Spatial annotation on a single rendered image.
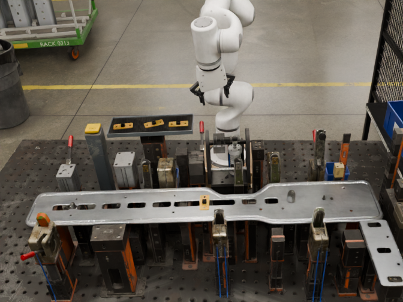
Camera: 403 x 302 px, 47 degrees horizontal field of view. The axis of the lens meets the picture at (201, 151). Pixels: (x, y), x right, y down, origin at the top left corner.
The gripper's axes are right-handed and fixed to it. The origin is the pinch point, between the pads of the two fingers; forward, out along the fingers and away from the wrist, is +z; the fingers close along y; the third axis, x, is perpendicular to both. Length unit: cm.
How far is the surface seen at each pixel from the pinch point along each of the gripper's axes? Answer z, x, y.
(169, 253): 64, 16, 34
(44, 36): 159, -368, 101
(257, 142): 30.3, 0.4, -15.3
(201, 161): 31.8, -0.5, 9.5
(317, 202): 39, 32, -27
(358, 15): 226, -325, -277
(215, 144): 24.4, -0.2, 2.4
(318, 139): 24.1, 14.3, -35.4
